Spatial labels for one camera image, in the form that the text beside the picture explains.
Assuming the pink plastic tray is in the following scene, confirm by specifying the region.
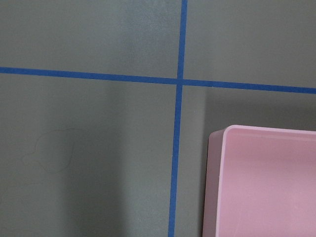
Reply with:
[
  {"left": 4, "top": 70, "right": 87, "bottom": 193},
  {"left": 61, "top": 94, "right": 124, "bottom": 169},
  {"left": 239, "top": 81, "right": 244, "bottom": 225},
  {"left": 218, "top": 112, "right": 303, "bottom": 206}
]
[{"left": 202, "top": 125, "right": 316, "bottom": 237}]

